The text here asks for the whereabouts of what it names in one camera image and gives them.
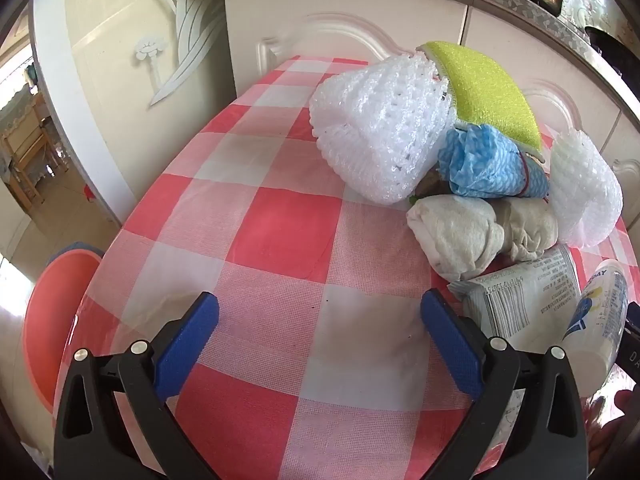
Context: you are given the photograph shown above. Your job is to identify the white plastic drink bottle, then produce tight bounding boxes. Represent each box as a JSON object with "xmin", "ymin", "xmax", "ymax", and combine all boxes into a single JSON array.
[{"xmin": 561, "ymin": 259, "xmax": 628, "ymax": 399}]

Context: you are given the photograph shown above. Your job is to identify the grey printed plastic package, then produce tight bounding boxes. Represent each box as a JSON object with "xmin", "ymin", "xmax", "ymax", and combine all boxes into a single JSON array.
[{"xmin": 448, "ymin": 245, "xmax": 579, "ymax": 353}]

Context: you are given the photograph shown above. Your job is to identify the small white foam fruit net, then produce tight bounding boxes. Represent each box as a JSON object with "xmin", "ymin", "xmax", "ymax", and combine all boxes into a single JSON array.
[{"xmin": 549, "ymin": 128, "xmax": 623, "ymax": 248}]

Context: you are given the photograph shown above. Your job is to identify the white rag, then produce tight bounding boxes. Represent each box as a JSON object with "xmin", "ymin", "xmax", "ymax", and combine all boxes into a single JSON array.
[{"xmin": 407, "ymin": 195, "xmax": 559, "ymax": 283}]

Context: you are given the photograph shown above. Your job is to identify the blue patterned cloth wad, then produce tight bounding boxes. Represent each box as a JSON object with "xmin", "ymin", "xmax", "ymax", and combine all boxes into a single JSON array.
[{"xmin": 437, "ymin": 124, "xmax": 549, "ymax": 200}]

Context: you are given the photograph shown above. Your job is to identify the yellow-green sponge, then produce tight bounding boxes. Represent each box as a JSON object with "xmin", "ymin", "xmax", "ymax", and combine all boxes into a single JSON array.
[{"xmin": 419, "ymin": 40, "xmax": 542, "ymax": 152}]

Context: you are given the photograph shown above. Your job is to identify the large white foam fruit net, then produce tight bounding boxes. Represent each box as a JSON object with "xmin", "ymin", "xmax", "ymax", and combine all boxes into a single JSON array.
[{"xmin": 309, "ymin": 52, "xmax": 457, "ymax": 205}]

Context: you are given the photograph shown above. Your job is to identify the pink plastic trash bucket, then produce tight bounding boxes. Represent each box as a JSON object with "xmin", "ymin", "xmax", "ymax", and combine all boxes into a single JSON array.
[{"xmin": 22, "ymin": 246, "xmax": 103, "ymax": 412}]

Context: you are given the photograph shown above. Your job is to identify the white kitchen cabinets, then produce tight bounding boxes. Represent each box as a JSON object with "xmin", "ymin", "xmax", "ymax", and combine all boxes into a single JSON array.
[{"xmin": 224, "ymin": 0, "xmax": 639, "ymax": 223}]

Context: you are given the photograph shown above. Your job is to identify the red white checkered tablecloth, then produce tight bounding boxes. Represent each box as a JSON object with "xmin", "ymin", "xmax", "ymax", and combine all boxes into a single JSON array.
[{"xmin": 66, "ymin": 57, "xmax": 469, "ymax": 479}]

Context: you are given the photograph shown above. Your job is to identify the wooden chair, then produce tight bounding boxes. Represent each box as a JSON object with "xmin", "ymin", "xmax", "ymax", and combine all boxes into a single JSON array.
[{"xmin": 1, "ymin": 86, "xmax": 60, "ymax": 203}]

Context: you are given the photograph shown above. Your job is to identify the black wok pan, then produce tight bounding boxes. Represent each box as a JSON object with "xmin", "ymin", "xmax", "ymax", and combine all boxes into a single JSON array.
[{"xmin": 585, "ymin": 26, "xmax": 639, "ymax": 74}]

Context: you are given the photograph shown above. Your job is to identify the glass partition with flower decal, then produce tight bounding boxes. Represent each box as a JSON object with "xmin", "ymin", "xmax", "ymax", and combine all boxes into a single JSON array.
[{"xmin": 65, "ymin": 0, "xmax": 235, "ymax": 198}]

